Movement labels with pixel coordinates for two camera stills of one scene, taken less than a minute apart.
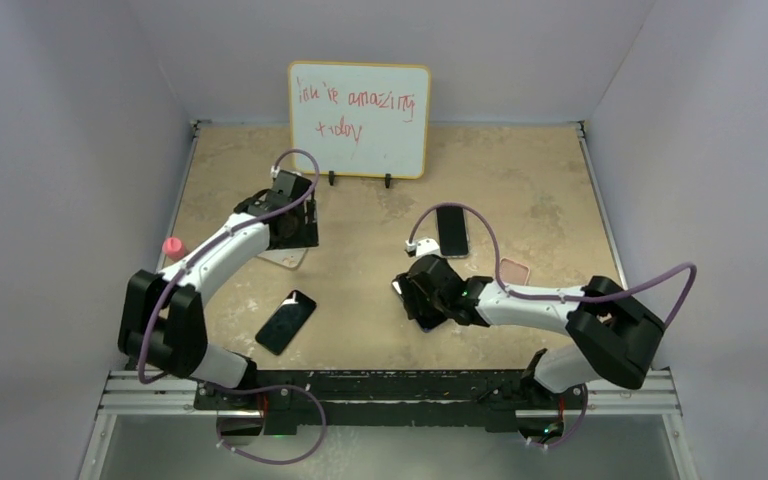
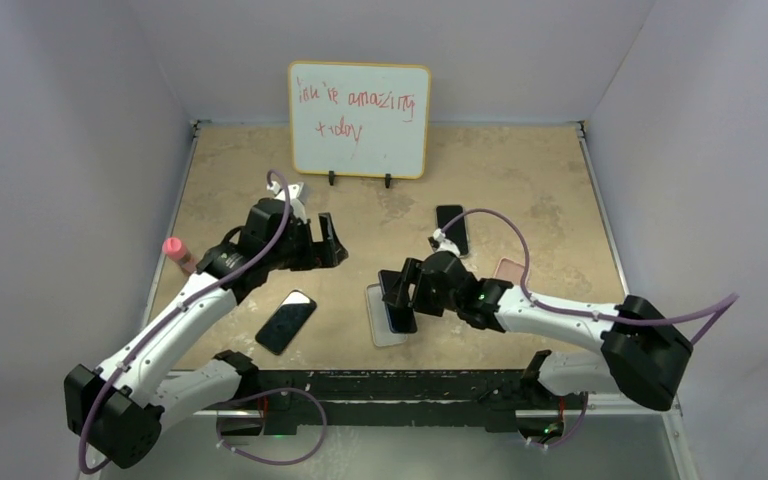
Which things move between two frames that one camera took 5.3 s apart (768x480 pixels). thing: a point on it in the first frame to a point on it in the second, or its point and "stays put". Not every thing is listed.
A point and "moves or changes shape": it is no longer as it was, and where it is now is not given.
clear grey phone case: [288, 257] moves or changes shape
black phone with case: [453, 230] stays put
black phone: [418, 306] moves or changes shape
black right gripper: [407, 276] stays put
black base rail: [388, 398] stays put
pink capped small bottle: [173, 248] stays put
